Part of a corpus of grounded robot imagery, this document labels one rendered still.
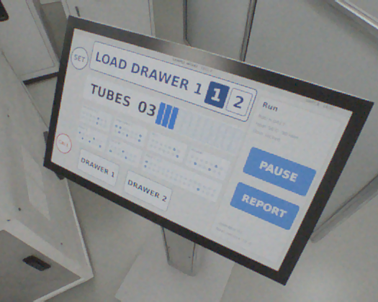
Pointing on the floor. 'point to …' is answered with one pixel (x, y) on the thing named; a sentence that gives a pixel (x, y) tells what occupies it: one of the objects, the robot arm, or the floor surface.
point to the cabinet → (33, 211)
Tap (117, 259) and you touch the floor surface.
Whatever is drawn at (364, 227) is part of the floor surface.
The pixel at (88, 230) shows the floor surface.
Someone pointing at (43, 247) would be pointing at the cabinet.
